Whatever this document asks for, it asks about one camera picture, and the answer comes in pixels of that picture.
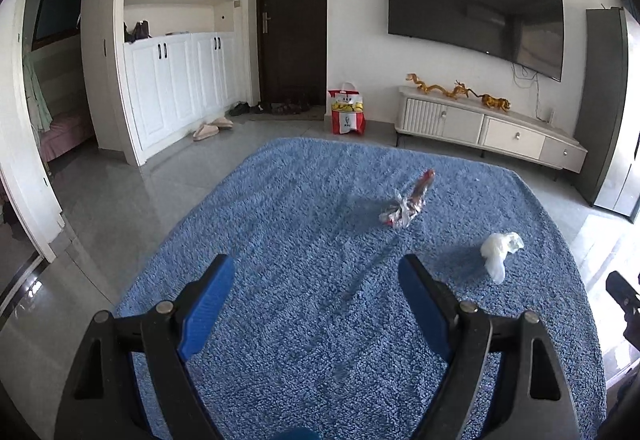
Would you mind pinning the white power plug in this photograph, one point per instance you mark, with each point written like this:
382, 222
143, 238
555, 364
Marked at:
551, 115

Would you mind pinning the white shoe cabinet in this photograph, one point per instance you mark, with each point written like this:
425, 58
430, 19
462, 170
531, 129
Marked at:
170, 79

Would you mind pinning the pink bed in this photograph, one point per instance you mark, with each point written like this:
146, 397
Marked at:
67, 134

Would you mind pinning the dark shoe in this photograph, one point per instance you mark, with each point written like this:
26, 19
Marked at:
261, 107
239, 108

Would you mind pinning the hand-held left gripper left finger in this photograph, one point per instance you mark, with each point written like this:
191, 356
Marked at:
210, 305

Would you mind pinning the blue shaggy rug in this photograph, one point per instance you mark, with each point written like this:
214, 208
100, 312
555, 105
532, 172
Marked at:
300, 220

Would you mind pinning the white television cabinet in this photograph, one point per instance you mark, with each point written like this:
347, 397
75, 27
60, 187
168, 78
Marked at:
460, 119

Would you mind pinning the black handbag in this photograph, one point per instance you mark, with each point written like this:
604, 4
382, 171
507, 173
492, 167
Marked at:
137, 32

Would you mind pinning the white plastic bag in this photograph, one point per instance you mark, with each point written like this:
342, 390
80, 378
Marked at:
495, 250

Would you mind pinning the gold tiger figurine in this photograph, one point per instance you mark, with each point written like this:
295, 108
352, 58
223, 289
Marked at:
495, 102

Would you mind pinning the tall grey cabinet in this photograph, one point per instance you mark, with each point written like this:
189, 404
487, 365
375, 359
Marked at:
597, 109

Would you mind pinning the red white shopping bag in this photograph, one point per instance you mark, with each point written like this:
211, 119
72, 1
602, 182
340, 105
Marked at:
346, 119

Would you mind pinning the pair of dark sandals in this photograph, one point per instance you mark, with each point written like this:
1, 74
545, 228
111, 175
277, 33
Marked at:
291, 107

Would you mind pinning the thin red clear wrapper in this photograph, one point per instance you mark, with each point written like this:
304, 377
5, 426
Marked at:
417, 192

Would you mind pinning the beige slipper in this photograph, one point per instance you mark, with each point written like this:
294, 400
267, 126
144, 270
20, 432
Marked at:
205, 132
222, 122

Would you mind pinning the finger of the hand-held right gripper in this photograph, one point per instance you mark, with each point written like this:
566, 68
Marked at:
625, 297

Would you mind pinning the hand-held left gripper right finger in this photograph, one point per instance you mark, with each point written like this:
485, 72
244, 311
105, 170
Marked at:
425, 305

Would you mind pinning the hanging green cloth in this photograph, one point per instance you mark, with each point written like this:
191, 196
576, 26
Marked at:
36, 89

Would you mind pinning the gold dragon figurine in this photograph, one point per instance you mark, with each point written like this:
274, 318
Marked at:
430, 87

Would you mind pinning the dark brown entrance door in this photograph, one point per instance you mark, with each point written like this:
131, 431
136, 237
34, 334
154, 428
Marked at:
292, 29

